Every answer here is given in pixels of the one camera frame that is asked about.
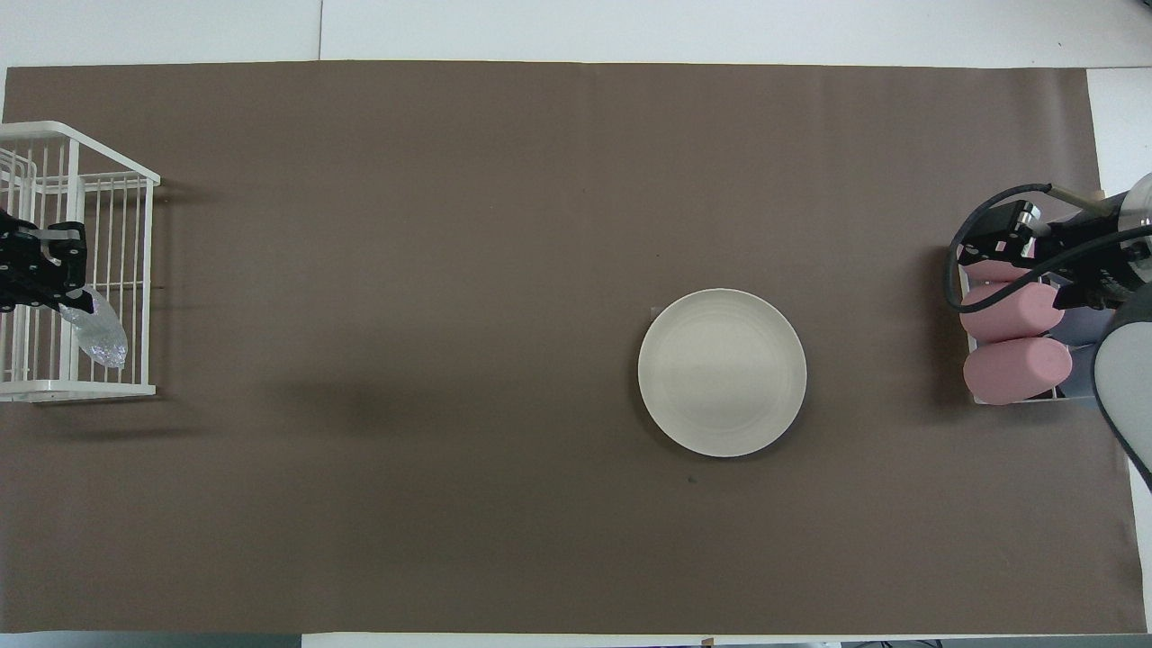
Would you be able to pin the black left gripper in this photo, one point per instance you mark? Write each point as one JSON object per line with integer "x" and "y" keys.
{"x": 13, "y": 265}

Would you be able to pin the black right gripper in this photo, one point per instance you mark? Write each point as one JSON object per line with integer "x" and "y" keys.
{"x": 1098, "y": 256}

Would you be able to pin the cream round plate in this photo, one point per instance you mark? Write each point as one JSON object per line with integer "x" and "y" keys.
{"x": 720, "y": 373}

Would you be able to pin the pink plastic cup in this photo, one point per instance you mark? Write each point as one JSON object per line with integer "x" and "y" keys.
{"x": 990, "y": 272}
{"x": 1017, "y": 371}
{"x": 1008, "y": 319}

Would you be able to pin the blue plastic cup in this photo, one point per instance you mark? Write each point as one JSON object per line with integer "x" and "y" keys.
{"x": 1080, "y": 326}
{"x": 1083, "y": 369}

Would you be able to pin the brown table mat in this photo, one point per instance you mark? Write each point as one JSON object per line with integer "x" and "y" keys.
{"x": 450, "y": 225}

